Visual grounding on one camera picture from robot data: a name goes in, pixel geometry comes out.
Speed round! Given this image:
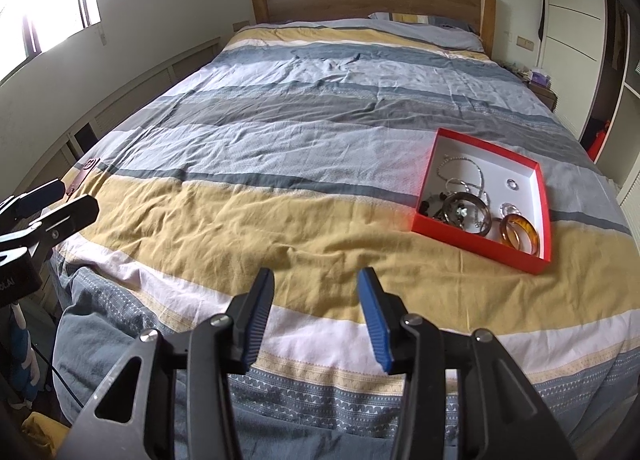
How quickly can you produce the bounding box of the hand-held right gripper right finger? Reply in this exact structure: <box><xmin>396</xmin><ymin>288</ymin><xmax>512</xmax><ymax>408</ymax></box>
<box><xmin>357</xmin><ymin>268</ymin><xmax>569</xmax><ymax>460</ymax></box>

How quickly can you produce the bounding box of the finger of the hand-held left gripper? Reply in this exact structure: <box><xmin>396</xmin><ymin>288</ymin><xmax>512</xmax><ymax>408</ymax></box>
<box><xmin>0</xmin><ymin>179</ymin><xmax>65</xmax><ymax>229</ymax></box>
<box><xmin>24</xmin><ymin>194</ymin><xmax>100</xmax><ymax>261</ymax></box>

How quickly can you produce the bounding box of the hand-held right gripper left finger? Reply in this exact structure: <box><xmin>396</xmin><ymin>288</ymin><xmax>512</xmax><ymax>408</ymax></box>
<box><xmin>57</xmin><ymin>268</ymin><xmax>275</xmax><ymax>460</ymax></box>

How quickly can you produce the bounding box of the red jewelry box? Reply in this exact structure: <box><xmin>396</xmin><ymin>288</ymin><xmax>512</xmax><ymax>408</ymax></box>
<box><xmin>410</xmin><ymin>128</ymin><xmax>553</xmax><ymax>275</ymax></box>

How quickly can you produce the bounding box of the dark beaded necklace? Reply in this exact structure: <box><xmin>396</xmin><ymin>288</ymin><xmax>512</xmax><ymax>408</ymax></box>
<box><xmin>419</xmin><ymin>193</ymin><xmax>482</xmax><ymax>231</ymax></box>

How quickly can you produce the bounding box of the silver bangle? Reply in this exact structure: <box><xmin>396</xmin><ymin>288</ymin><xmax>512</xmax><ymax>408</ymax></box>
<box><xmin>442</xmin><ymin>192</ymin><xmax>494</xmax><ymax>239</ymax></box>

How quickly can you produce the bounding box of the amber bangle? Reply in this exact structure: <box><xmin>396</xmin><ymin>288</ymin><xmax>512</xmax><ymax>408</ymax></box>
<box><xmin>499</xmin><ymin>213</ymin><xmax>540</xmax><ymax>256</ymax></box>

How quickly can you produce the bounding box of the silver chain necklace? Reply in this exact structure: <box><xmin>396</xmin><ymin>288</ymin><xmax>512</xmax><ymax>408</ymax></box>
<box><xmin>435</xmin><ymin>153</ymin><xmax>485</xmax><ymax>191</ymax></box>

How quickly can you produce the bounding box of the brown leather tag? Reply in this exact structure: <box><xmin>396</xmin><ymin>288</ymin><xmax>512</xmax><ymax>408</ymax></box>
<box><xmin>64</xmin><ymin>157</ymin><xmax>101</xmax><ymax>196</ymax></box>

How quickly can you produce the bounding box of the yellow cloth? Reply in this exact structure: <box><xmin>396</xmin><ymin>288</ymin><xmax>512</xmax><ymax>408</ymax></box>
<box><xmin>22</xmin><ymin>409</ymin><xmax>69</xmax><ymax>460</ymax></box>

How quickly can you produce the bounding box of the bed with striped duvet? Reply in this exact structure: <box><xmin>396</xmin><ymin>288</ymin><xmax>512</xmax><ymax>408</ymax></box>
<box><xmin>47</xmin><ymin>18</ymin><xmax>640</xmax><ymax>460</ymax></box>

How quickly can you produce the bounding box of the wooden nightstand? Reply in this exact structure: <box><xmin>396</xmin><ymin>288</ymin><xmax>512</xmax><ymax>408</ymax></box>
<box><xmin>519</xmin><ymin>66</ymin><xmax>559</xmax><ymax>113</ymax></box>

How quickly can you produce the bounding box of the red bag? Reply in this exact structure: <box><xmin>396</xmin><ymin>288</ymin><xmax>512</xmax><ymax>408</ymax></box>
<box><xmin>587</xmin><ymin>119</ymin><xmax>609</xmax><ymax>161</ymax></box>

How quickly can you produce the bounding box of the striped pillow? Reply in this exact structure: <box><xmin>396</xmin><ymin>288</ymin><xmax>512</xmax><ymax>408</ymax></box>
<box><xmin>367</xmin><ymin>11</ymin><xmax>479</xmax><ymax>34</ymax></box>

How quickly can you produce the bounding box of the white wardrobe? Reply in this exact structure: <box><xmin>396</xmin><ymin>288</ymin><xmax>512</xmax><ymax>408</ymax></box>
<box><xmin>537</xmin><ymin>0</ymin><xmax>640</xmax><ymax>221</ymax></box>

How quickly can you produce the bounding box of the slatted low wall cabinet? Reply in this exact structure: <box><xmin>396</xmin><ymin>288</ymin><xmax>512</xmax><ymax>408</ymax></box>
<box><xmin>0</xmin><ymin>36</ymin><xmax>222</xmax><ymax>201</ymax></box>

